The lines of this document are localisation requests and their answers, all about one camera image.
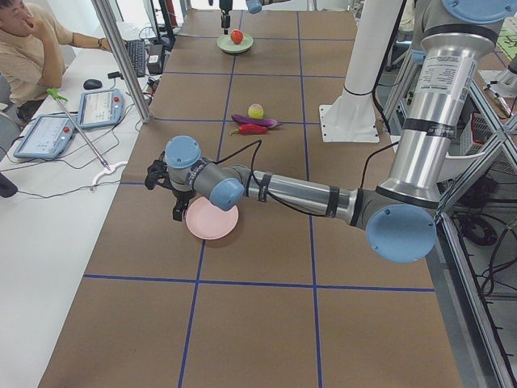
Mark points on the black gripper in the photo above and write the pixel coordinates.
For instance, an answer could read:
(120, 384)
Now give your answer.
(180, 198)
(224, 6)

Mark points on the yellow pink peach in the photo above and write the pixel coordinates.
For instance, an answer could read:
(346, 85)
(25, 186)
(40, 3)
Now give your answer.
(255, 111)

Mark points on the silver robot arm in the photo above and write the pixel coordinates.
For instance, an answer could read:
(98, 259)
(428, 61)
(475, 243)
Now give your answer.
(396, 215)
(253, 6)

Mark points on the green plate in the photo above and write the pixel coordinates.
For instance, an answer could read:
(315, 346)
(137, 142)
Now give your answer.
(226, 44)

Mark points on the pink plate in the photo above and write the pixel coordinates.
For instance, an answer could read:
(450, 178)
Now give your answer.
(206, 221)

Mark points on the white curved hook piece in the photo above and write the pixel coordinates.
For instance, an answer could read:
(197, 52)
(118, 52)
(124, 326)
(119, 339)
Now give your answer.
(106, 174)

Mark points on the black keyboard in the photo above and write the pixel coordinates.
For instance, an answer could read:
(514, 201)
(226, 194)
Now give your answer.
(136, 53)

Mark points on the red chili pepper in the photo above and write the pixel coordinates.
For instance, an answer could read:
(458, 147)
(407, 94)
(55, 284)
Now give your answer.
(249, 129)

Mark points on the purple eggplant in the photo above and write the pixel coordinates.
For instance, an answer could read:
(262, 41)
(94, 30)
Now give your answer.
(267, 123)

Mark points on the far blue teach pendant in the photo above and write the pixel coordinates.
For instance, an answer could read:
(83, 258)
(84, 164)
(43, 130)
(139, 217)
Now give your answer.
(100, 108)

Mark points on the blue teach pendant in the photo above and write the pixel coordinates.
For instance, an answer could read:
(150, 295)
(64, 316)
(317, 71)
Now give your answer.
(100, 108)
(47, 138)

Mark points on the brown paper table cover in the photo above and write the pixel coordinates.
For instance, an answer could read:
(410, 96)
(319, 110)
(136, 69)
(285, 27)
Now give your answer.
(284, 300)

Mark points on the black computer mouse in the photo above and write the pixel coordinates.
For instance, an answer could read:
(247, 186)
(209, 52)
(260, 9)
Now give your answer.
(92, 84)

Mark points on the near blue teach pendant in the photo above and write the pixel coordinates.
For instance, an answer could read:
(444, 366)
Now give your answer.
(47, 138)

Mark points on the metal grabber stick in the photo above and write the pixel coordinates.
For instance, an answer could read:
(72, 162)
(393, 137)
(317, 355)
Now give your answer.
(53, 93)

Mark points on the seated person beige shirt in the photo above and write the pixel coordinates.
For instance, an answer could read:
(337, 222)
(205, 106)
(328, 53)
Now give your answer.
(31, 57)

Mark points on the white plastic chair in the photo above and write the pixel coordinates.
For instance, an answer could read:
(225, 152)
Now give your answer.
(454, 166)

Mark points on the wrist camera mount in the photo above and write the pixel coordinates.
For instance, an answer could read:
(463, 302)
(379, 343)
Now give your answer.
(157, 174)

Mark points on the aluminium frame post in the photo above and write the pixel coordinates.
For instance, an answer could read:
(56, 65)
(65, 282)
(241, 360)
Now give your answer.
(108, 23)

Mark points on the white camera stand column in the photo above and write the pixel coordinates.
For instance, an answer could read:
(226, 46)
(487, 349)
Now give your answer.
(351, 117)

